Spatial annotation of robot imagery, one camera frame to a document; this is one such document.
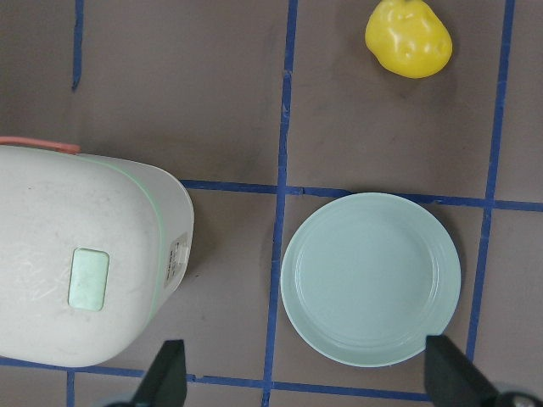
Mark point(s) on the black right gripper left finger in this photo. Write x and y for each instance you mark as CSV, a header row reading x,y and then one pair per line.
x,y
165,383

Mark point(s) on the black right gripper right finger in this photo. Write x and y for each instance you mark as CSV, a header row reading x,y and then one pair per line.
x,y
451,379

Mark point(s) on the white toy rice cooker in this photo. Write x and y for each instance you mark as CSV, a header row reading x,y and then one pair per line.
x,y
91,248

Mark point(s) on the light green plate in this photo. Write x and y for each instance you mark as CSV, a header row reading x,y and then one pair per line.
x,y
366,278

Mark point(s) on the yellow toy pear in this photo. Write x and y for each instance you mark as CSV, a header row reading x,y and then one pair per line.
x,y
408,38

